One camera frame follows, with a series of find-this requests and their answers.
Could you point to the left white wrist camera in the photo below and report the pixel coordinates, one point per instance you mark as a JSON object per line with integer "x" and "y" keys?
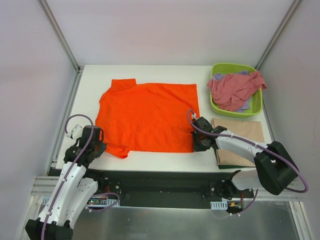
{"x": 75, "y": 133}

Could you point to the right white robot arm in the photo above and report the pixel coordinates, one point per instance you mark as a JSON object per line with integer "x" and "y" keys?
{"x": 274, "y": 170}

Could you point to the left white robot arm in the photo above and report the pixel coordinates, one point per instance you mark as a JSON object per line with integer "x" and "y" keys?
{"x": 75, "y": 186}

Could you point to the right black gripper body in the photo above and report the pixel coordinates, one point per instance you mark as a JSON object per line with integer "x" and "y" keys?
{"x": 196, "y": 141}

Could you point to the left aluminium frame post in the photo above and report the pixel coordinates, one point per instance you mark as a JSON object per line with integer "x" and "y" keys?
{"x": 58, "y": 33}

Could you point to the folded beige t shirt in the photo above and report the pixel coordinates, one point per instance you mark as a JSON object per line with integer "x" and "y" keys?
{"x": 248, "y": 129}

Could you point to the pink t shirt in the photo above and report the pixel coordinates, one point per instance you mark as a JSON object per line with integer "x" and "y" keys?
{"x": 255, "y": 82}

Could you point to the lavender t shirt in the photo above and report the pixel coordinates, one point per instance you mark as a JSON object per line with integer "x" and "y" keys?
{"x": 228, "y": 91}

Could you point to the right white cable duct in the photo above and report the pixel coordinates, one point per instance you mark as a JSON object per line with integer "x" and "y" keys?
{"x": 219, "y": 205}

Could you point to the green plastic basin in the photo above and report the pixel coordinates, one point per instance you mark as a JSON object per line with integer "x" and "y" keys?
{"x": 256, "y": 102}

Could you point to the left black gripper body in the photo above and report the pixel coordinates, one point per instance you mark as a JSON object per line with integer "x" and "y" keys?
{"x": 99, "y": 147}

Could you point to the folded dark green t shirt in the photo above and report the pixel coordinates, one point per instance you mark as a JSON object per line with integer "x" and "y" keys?
{"x": 228, "y": 160}

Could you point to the orange t shirt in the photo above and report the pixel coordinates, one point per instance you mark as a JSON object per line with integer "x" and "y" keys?
{"x": 147, "y": 117}

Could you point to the left aluminium table rail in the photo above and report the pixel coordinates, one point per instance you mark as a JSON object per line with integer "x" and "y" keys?
{"x": 53, "y": 157}

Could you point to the right aluminium frame post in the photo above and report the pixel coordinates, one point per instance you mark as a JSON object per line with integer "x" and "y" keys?
{"x": 278, "y": 32}

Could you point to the white cable duct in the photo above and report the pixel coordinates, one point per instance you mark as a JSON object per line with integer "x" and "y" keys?
{"x": 102, "y": 203}
{"x": 219, "y": 205}

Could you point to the left white cable duct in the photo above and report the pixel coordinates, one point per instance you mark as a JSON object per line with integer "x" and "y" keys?
{"x": 102, "y": 203}

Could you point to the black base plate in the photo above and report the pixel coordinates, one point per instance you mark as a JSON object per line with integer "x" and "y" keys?
{"x": 182, "y": 190}

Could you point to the aluminium frame post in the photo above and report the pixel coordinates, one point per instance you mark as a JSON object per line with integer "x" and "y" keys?
{"x": 278, "y": 32}
{"x": 58, "y": 33}

